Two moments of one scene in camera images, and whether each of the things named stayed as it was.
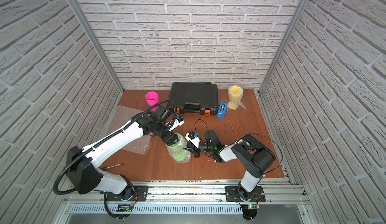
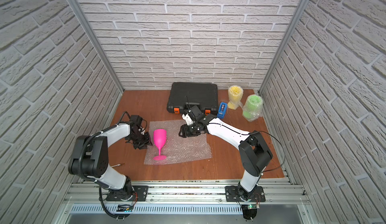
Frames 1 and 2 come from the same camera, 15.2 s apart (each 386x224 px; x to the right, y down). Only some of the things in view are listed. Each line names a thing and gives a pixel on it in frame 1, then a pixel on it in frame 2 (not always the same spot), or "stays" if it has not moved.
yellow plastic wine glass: [235, 94] stays
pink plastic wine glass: [153, 99] → [160, 137]
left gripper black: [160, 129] → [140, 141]
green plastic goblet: [177, 151] → [253, 108]
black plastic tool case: [194, 98] stays
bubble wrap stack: [122, 114] → [176, 148]
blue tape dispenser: [222, 110] stays
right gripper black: [194, 149] → [185, 131]
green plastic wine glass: [178, 153] → [253, 109]
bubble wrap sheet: [235, 94] stays
